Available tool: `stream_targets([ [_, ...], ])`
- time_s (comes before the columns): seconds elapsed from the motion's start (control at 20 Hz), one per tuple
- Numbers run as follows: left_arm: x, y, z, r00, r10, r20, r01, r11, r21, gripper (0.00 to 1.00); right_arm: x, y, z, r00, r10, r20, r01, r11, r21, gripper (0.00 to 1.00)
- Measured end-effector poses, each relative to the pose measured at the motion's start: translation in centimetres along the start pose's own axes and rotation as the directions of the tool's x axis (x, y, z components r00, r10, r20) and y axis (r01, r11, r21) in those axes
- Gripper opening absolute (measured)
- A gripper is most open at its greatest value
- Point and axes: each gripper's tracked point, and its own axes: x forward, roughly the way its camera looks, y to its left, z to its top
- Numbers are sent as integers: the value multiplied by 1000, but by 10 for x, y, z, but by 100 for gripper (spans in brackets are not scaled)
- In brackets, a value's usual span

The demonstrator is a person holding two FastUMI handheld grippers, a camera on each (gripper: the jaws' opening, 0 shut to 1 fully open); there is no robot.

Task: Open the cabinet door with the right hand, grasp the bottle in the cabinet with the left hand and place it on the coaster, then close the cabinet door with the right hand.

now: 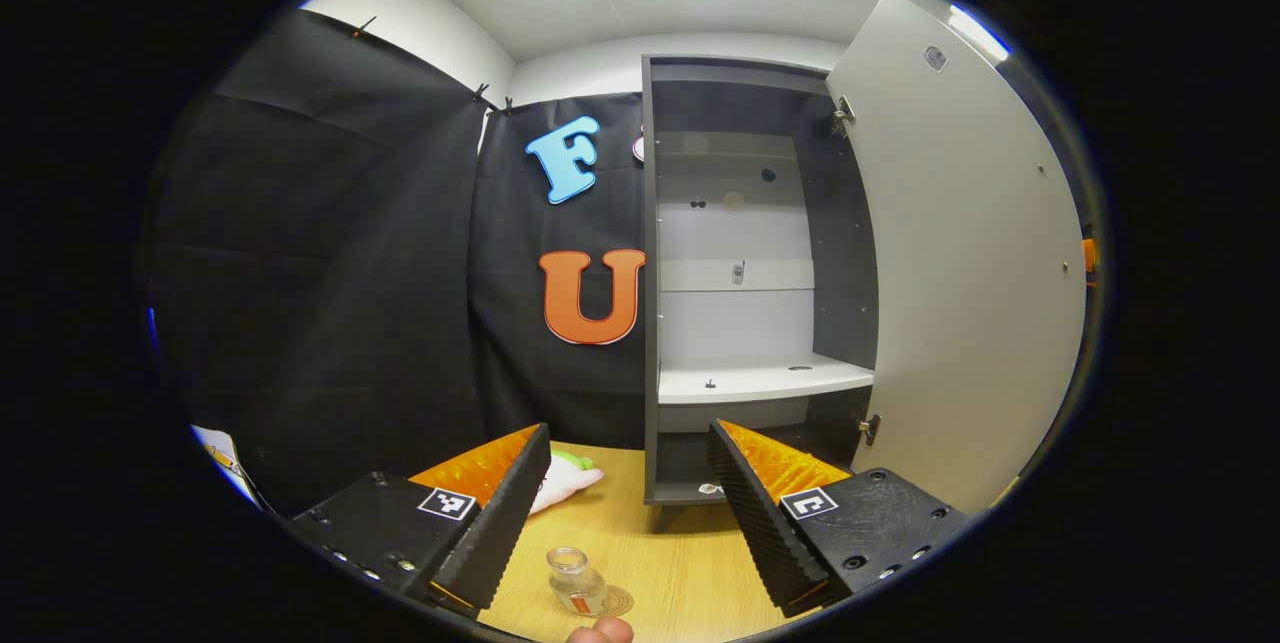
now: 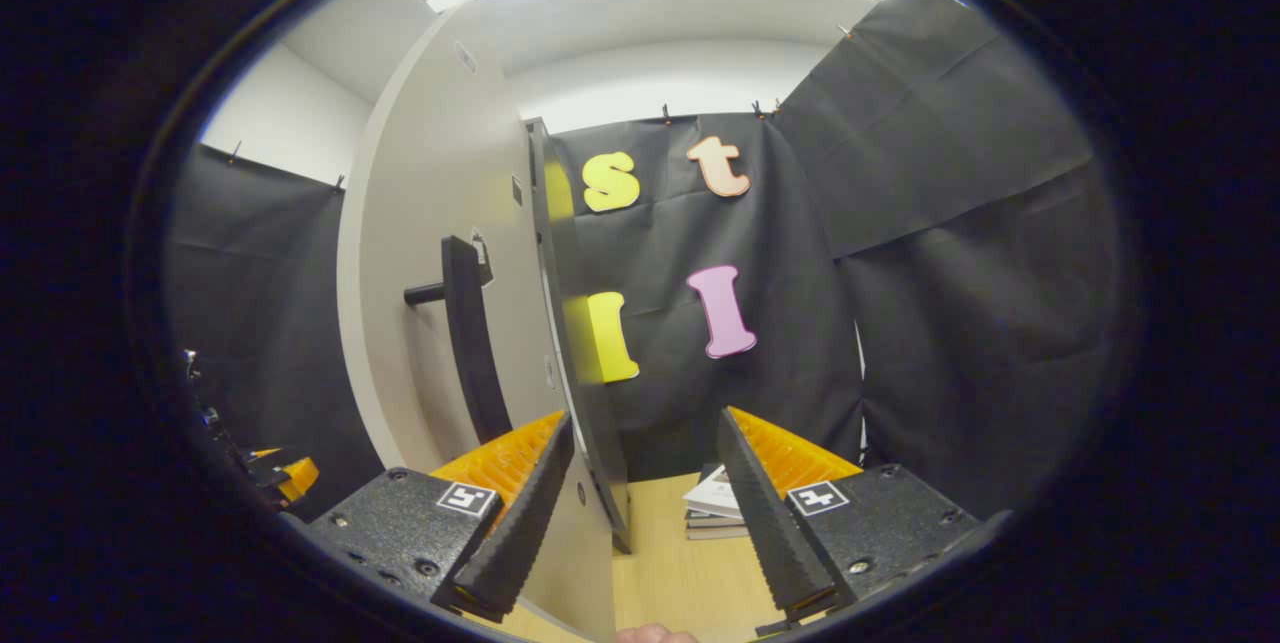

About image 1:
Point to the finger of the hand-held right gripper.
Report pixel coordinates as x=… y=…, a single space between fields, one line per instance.
x=1090 y=255

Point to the round wooden coaster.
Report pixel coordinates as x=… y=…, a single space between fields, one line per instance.
x=618 y=603

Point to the small ceiling light panel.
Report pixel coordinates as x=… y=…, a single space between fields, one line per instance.
x=985 y=35

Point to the black backdrop cloth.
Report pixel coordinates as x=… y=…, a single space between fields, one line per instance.
x=330 y=273

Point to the pink plush toy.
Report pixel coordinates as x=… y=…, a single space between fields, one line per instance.
x=565 y=485

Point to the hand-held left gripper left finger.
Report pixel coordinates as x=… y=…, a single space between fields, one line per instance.
x=500 y=523

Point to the white printed sheet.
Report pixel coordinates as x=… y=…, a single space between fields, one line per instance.
x=228 y=458

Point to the small clear glass bottle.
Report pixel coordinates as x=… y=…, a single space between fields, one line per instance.
x=575 y=578

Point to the white cabinet shelf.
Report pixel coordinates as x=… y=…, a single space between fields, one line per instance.
x=760 y=381

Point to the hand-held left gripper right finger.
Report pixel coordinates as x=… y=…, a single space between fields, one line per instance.
x=765 y=523

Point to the metal door hinge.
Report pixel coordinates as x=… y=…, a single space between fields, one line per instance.
x=845 y=113
x=870 y=428

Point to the beige cabinet door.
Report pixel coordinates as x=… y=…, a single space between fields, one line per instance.
x=960 y=303

